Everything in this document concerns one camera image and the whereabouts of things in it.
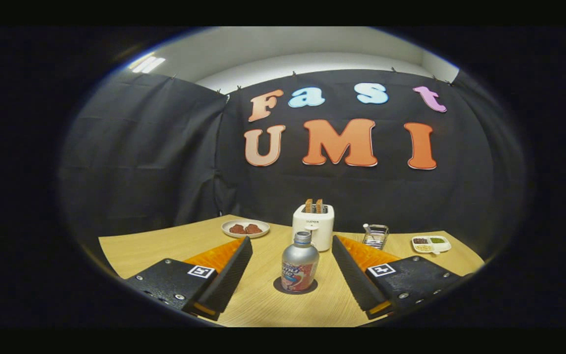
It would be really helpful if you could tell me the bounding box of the white oval plate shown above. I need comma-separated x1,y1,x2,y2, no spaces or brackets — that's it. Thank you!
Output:
221,219,270,239

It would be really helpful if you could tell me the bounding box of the white divided dish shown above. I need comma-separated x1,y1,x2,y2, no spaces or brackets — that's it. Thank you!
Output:
411,235,452,255

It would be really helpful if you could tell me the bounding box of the metal wire basket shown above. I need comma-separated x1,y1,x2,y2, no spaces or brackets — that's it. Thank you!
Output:
363,224,390,250

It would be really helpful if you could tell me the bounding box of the dark round coaster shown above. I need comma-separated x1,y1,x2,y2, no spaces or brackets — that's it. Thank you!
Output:
273,277,318,295

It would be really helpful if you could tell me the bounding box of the ceiling strip light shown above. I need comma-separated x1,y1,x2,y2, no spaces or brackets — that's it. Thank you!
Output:
128,55,167,74

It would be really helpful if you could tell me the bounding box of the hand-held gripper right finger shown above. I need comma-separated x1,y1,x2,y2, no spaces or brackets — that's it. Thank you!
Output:
332,235,463,320

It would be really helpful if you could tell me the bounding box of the wooden table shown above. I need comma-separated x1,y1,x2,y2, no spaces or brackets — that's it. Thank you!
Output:
98,214,485,327

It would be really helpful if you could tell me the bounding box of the white toaster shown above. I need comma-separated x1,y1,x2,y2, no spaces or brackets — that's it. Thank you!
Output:
292,204,335,252

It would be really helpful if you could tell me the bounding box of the silver juice bottle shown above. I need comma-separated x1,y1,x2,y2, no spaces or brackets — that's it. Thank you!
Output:
281,231,320,293

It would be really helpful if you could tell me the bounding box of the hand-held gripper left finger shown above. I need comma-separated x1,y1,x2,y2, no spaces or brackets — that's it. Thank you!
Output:
125,236,254,322

